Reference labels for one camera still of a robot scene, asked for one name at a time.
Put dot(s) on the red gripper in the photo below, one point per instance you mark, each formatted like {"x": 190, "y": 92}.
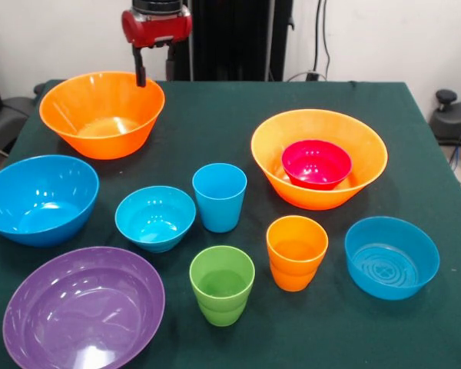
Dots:
{"x": 157, "y": 28}

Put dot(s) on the small magenta bowl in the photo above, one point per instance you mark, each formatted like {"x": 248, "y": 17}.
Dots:
{"x": 315, "y": 169}

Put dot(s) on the large orange bowl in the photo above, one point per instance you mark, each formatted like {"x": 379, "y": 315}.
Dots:
{"x": 100, "y": 100}
{"x": 311, "y": 200}

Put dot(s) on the dark green tablecloth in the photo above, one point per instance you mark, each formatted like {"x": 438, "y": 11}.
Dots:
{"x": 215, "y": 104}

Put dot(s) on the small cyan bowl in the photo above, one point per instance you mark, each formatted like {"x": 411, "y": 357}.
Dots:
{"x": 155, "y": 219}

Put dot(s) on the blue cup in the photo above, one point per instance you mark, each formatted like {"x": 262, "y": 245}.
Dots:
{"x": 219, "y": 207}

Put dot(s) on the large blue bowl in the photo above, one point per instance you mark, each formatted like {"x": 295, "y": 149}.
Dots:
{"x": 38, "y": 192}

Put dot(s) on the green cup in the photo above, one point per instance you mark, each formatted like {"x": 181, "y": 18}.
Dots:
{"x": 221, "y": 303}

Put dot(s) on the orange cup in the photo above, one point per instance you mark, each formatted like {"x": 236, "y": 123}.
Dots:
{"x": 296, "y": 269}

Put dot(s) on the large purple bowl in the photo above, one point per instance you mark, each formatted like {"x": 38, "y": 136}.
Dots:
{"x": 84, "y": 307}

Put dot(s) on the blue ribbed-bottom bowl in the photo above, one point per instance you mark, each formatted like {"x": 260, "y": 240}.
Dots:
{"x": 392, "y": 265}

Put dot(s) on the black pedestal foot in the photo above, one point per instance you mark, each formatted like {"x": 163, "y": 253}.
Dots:
{"x": 7, "y": 115}
{"x": 453, "y": 123}

